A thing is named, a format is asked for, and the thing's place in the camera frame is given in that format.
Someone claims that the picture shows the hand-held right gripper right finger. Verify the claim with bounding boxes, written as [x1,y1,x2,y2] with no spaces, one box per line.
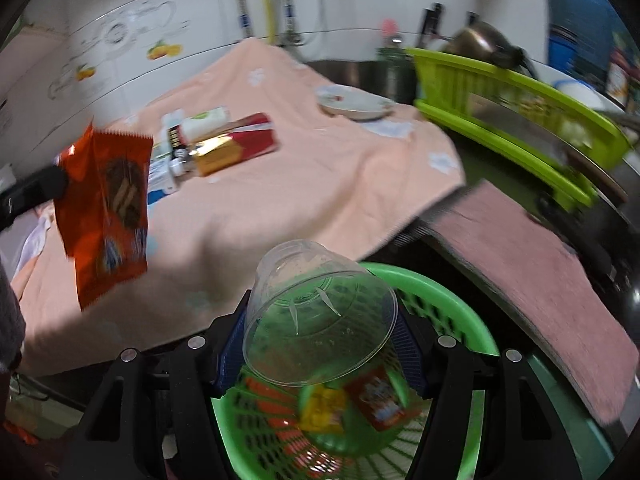
[392,305,568,480]

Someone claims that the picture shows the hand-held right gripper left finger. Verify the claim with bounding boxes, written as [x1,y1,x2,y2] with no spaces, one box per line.
[60,289,251,480]

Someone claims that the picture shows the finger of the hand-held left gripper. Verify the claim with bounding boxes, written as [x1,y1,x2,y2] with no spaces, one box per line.
[0,165,70,233]

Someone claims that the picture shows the green plastic basket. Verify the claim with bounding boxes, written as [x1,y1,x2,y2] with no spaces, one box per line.
[210,261,501,480]

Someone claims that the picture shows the orange snack packet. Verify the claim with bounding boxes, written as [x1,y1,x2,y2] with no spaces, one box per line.
[54,122,155,311]

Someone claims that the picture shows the clear plastic cup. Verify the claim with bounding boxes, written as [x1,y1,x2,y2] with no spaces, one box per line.
[242,240,399,387]

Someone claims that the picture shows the blue and white box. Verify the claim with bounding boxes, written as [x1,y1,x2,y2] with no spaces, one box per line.
[146,145,181,203]

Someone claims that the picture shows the white tube with green mark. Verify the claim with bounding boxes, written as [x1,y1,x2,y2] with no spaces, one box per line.
[181,106,231,138]

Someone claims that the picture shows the red carton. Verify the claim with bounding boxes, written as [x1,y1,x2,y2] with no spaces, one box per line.
[192,112,282,177]

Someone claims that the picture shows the red snack packet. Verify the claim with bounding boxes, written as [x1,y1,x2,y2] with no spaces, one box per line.
[345,366,422,432]

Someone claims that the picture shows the yellow packet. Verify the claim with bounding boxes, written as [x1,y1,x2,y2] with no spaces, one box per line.
[299,385,351,435]

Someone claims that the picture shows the pink cloth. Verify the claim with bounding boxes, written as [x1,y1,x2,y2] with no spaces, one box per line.
[435,180,632,428]

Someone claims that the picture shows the peach flowered towel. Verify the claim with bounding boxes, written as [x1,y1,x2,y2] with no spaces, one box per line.
[10,37,466,376]

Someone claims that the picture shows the steel cleaver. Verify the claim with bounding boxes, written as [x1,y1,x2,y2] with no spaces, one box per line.
[470,92,631,201]

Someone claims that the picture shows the white plate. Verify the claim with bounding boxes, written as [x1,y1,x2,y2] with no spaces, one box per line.
[316,85,396,121]

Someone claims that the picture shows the green glass bottle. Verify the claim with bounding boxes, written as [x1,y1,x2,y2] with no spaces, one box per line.
[376,35,416,103]

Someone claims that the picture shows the lime green dish rack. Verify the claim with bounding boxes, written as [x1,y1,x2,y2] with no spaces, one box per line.
[406,46,632,211]

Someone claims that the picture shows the metal faucet valve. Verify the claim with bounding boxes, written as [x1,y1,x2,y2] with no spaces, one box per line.
[276,30,307,50]

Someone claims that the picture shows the steel sink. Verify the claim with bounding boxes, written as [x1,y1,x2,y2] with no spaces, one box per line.
[305,57,386,96]

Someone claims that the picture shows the white bowl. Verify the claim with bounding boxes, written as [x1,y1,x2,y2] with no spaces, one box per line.
[550,79,608,111]

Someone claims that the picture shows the blue barrel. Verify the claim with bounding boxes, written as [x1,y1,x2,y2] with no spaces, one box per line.
[547,25,586,68]

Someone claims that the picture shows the blue printed sheet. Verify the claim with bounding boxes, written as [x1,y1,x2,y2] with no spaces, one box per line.
[547,0,636,106]

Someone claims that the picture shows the yellow hose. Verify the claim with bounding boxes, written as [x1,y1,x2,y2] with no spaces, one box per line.
[264,0,279,46]

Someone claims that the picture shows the black knife handles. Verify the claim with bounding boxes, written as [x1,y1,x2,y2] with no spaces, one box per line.
[420,4,446,46]

